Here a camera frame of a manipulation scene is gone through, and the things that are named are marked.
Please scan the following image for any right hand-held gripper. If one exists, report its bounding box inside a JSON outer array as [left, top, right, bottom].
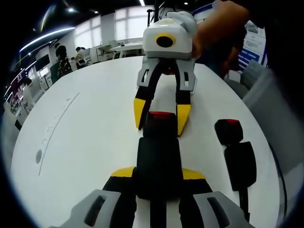
[[133, 10, 198, 138]]

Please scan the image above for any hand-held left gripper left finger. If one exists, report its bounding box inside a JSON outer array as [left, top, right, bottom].
[[54, 166, 138, 228]]

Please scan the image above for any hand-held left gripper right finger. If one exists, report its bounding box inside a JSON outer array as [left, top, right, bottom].
[[177, 167, 254, 228]]

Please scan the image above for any black seat belt buckle red button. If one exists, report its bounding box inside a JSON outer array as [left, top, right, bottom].
[[136, 111, 184, 228], [214, 118, 257, 222]]

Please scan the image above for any person's right forearm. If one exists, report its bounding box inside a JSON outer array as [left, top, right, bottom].
[[209, 0, 251, 46]]

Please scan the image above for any white office desk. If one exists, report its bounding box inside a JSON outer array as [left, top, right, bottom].
[[95, 41, 146, 63]]

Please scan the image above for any blue and white poster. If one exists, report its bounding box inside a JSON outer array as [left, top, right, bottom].
[[237, 20, 267, 72]]

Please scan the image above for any grey upholstered chair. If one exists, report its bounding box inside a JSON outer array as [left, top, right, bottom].
[[224, 59, 304, 152]]

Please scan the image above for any person's body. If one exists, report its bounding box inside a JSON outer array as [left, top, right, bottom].
[[197, 0, 304, 80]]

